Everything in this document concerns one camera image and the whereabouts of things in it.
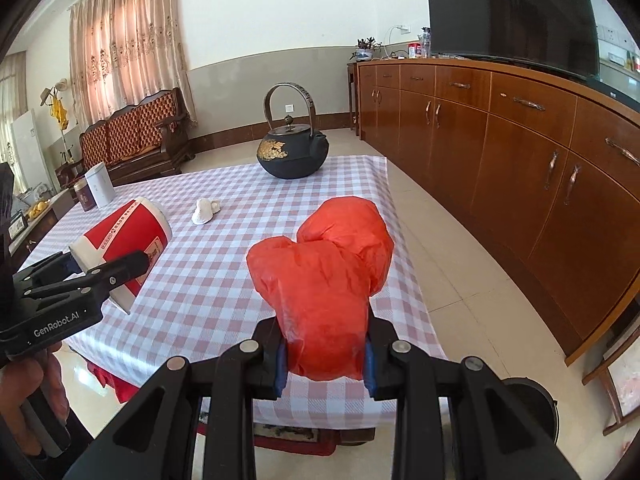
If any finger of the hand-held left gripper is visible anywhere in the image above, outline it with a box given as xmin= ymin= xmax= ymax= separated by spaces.
xmin=12 ymin=252 xmax=79 ymax=292
xmin=20 ymin=251 xmax=151 ymax=311

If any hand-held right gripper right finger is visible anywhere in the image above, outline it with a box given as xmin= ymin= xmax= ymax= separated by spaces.
xmin=364 ymin=317 xmax=583 ymax=480

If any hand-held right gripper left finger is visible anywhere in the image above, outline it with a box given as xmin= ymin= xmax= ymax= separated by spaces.
xmin=62 ymin=317 xmax=288 ymax=480

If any red paper cup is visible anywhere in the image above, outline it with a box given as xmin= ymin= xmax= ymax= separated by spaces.
xmin=67 ymin=197 xmax=173 ymax=316

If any red plastic bag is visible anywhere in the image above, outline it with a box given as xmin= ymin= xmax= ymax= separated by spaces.
xmin=246 ymin=196 xmax=396 ymax=381

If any black trash bin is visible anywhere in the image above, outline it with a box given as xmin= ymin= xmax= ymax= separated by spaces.
xmin=500 ymin=379 xmax=557 ymax=443

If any person's left hand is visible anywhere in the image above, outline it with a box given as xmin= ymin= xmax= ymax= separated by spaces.
xmin=0 ymin=342 xmax=68 ymax=461

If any low wooden sideboard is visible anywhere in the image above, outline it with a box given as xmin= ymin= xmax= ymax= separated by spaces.
xmin=7 ymin=195 xmax=76 ymax=256

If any dark red canister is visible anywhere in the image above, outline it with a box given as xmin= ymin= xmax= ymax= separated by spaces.
xmin=73 ymin=180 xmax=97 ymax=212

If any white tea canister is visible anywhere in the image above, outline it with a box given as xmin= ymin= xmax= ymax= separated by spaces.
xmin=84 ymin=161 xmax=116 ymax=208

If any knotted pale pink bag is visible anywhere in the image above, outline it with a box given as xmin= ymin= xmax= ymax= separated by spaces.
xmin=192 ymin=198 xmax=222 ymax=225

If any white refrigerator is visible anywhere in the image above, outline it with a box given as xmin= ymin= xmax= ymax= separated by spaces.
xmin=11 ymin=108 xmax=56 ymax=196

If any wooden sofa with orange cushions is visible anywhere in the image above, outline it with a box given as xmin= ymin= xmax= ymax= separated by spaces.
xmin=55 ymin=87 xmax=196 ymax=188

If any yellow hanging bag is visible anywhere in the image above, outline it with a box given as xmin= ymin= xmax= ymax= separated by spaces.
xmin=50 ymin=97 xmax=71 ymax=131

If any coat rack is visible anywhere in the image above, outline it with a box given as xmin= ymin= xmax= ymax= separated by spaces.
xmin=40 ymin=78 xmax=76 ymax=161

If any black cast iron teapot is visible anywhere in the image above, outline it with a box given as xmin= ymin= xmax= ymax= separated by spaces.
xmin=256 ymin=81 xmax=330 ymax=180

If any beige embroidered curtain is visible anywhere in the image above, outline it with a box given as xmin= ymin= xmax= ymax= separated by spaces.
xmin=67 ymin=0 xmax=193 ymax=131

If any long wooden cabinet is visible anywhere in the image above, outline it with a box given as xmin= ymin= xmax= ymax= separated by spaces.
xmin=357 ymin=57 xmax=640 ymax=366

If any small wooden side table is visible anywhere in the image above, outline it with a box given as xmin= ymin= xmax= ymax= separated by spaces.
xmin=346 ymin=61 xmax=362 ymax=136

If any small potted plant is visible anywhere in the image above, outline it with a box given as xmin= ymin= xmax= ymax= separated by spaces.
xmin=354 ymin=36 xmax=383 ymax=62

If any black flat television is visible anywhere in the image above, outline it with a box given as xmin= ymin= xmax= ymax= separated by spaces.
xmin=426 ymin=0 xmax=600 ymax=81

